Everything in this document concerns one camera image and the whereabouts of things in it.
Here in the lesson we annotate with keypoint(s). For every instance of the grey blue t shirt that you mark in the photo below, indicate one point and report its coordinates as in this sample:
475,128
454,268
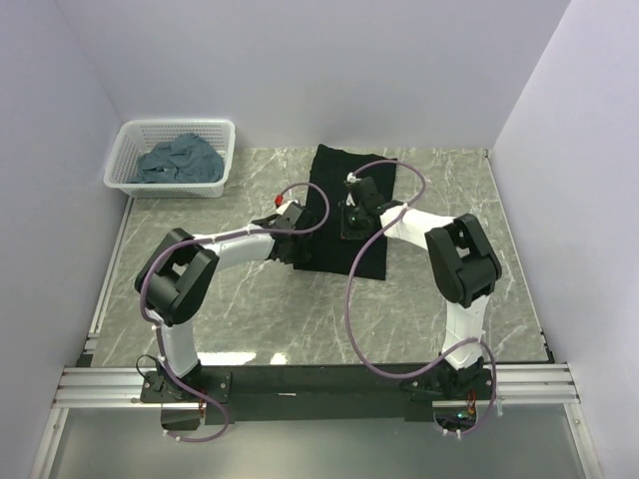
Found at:
189,159

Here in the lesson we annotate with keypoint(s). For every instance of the white plastic laundry basket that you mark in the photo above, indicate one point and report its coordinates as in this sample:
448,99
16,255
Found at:
139,137

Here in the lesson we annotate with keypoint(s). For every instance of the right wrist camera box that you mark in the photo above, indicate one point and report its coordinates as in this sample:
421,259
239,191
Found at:
351,178

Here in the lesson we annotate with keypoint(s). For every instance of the black t shirt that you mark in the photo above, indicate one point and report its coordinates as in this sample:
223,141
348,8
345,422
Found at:
328,251

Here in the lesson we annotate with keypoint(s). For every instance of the aluminium rail frame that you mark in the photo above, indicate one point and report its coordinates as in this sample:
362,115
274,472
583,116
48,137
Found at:
98,428

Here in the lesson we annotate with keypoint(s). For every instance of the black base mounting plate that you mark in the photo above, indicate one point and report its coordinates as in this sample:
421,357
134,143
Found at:
319,392

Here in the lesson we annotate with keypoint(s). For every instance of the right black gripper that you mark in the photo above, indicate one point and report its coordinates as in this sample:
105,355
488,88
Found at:
345,232

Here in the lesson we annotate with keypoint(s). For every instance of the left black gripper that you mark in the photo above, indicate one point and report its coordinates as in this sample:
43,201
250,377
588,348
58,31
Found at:
302,254

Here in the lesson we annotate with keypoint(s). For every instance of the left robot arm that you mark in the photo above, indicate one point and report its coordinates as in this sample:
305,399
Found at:
175,280

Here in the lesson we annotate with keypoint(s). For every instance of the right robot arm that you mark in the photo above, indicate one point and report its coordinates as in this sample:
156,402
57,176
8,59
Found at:
465,270

